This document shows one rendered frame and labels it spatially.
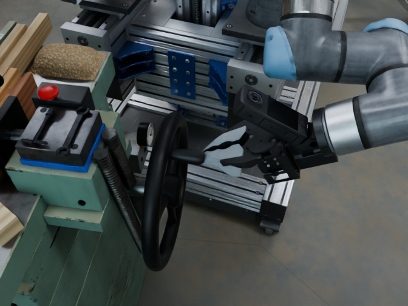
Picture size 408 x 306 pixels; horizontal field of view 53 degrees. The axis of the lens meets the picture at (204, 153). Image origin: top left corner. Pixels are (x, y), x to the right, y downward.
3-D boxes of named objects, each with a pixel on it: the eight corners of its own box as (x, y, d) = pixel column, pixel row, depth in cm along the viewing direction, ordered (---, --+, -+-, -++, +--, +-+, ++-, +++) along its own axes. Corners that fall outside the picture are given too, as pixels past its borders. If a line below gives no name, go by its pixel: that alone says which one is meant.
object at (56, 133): (87, 173, 59) (78, 148, 54) (15, 164, 60) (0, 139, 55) (113, 110, 67) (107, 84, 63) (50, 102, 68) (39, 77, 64)
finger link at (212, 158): (210, 187, 69) (260, 177, 65) (192, 167, 65) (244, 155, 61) (214, 173, 71) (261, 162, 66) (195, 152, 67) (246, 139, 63)
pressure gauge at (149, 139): (150, 156, 106) (146, 135, 99) (136, 155, 106) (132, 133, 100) (155, 138, 110) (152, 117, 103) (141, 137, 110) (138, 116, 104)
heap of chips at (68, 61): (93, 81, 81) (89, 65, 78) (26, 73, 82) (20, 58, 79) (107, 53, 86) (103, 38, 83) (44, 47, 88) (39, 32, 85)
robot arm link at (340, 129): (354, 125, 52) (350, 83, 57) (319, 134, 54) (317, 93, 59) (369, 160, 57) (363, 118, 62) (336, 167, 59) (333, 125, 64)
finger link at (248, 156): (222, 174, 63) (275, 162, 59) (217, 168, 62) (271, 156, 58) (226, 150, 66) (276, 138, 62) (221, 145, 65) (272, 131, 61)
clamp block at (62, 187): (102, 215, 64) (90, 181, 58) (22, 204, 66) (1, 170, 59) (128, 145, 74) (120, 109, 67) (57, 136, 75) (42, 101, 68)
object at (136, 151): (142, 173, 111) (138, 155, 105) (99, 168, 112) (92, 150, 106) (149, 150, 116) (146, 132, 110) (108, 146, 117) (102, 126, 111)
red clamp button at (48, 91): (54, 102, 60) (53, 97, 59) (35, 100, 60) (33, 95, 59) (62, 89, 62) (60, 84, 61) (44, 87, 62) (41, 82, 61)
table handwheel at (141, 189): (196, 171, 95) (171, 295, 78) (113, 161, 97) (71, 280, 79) (192, 79, 71) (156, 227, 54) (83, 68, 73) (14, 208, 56)
